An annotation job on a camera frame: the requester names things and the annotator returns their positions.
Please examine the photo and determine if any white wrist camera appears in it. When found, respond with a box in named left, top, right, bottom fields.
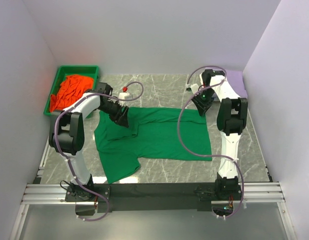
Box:
left=118, top=86, right=133, bottom=105
left=186, top=83, right=199, bottom=93

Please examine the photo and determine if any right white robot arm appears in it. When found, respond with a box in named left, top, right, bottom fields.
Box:
left=190, top=68, right=248, bottom=200

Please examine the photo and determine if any folded purple t-shirt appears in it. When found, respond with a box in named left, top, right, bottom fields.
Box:
left=226, top=70, right=248, bottom=98

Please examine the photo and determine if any green plastic bin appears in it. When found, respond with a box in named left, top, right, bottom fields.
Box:
left=43, top=65, right=101, bottom=116

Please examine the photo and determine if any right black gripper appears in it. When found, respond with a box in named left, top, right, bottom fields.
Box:
left=191, top=86, right=215, bottom=117

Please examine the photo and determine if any orange t-shirt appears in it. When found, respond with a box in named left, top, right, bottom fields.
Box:
left=49, top=74, right=94, bottom=113

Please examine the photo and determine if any black base beam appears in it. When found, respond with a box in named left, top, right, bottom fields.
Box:
left=65, top=182, right=243, bottom=213

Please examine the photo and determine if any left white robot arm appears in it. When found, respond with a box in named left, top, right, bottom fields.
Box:
left=48, top=82, right=132, bottom=201

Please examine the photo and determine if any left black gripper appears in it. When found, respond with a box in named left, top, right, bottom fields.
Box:
left=98, top=100, right=130, bottom=128

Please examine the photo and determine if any green t-shirt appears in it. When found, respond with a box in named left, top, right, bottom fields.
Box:
left=94, top=107, right=212, bottom=184

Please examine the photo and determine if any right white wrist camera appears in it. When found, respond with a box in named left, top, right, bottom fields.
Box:
left=186, top=83, right=199, bottom=93

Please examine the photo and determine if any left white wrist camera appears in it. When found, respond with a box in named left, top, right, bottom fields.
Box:
left=118, top=86, right=133, bottom=105

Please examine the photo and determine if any aluminium rail frame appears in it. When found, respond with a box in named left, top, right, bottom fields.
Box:
left=9, top=119, right=295, bottom=240

